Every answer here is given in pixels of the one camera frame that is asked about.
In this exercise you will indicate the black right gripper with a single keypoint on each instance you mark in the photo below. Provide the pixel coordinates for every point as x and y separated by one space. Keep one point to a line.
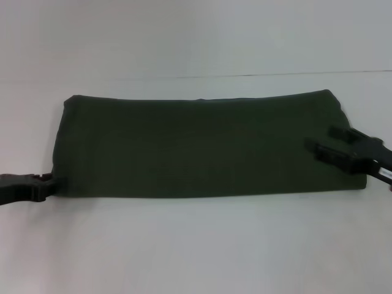
376 156

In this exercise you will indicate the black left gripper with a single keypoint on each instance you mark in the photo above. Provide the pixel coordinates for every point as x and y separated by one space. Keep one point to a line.
15 188

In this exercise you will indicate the dark green printed t-shirt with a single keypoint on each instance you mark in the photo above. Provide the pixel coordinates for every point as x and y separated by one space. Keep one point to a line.
199 144

